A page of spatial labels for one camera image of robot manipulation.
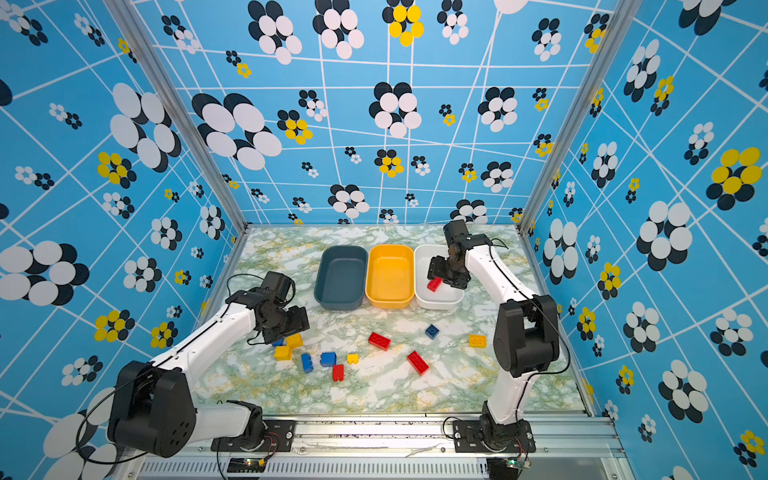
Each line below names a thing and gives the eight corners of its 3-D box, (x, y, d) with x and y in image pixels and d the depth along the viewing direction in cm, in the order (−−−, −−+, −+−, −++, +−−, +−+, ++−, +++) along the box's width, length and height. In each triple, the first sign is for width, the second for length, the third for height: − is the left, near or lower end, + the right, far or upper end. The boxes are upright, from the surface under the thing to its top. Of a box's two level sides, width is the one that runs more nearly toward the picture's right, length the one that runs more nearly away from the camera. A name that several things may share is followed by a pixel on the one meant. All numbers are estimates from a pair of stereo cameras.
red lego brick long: (421, 376, 85) (421, 373, 83) (406, 359, 88) (406, 356, 86) (429, 369, 86) (429, 366, 84) (414, 352, 89) (414, 349, 87)
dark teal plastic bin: (314, 310, 99) (310, 301, 94) (325, 256, 114) (321, 245, 109) (366, 310, 99) (365, 301, 94) (370, 255, 114) (369, 245, 109)
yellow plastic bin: (366, 310, 99) (364, 300, 94) (369, 255, 114) (368, 244, 109) (414, 310, 99) (416, 300, 94) (412, 255, 114) (412, 244, 109)
